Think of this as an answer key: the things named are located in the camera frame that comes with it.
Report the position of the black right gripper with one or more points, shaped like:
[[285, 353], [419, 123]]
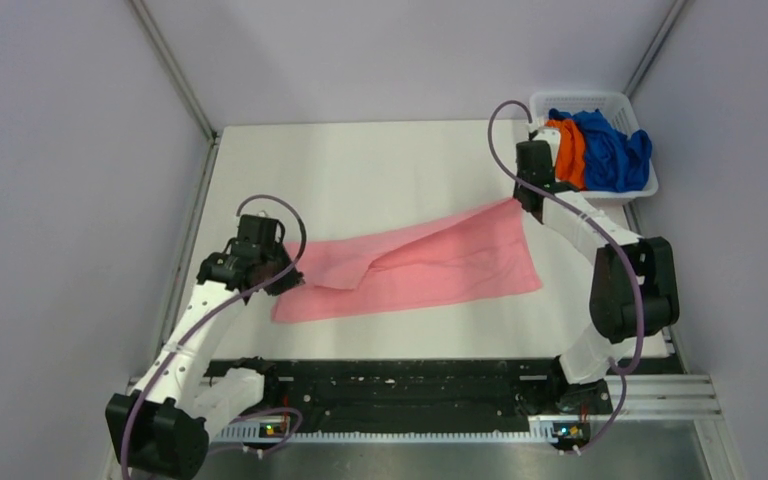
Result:
[[516, 192]]

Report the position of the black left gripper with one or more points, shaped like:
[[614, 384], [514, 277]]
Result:
[[291, 281]]

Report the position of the pink t shirt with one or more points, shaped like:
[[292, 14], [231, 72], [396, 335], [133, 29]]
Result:
[[478, 254]]

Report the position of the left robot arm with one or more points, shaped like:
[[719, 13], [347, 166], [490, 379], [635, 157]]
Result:
[[165, 425]]

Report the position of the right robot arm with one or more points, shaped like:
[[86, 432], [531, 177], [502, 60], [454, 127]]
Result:
[[633, 293]]

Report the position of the orange t shirt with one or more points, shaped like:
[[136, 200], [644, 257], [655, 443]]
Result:
[[570, 163]]

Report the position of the blue t shirt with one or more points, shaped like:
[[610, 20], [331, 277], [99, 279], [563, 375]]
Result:
[[615, 162]]

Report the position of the white plastic laundry basket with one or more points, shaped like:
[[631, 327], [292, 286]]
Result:
[[617, 109]]

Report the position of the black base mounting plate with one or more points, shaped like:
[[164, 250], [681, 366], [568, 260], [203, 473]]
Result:
[[419, 396]]

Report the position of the left aluminium corner post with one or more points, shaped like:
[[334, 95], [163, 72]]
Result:
[[171, 67]]

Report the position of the aluminium corner post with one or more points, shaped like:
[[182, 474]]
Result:
[[171, 67], [666, 27]]

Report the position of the right aluminium corner post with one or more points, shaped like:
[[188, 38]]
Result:
[[666, 27]]

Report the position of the aluminium frame rail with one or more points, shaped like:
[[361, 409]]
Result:
[[670, 397]]

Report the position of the white slotted cable duct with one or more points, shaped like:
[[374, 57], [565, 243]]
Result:
[[541, 431]]

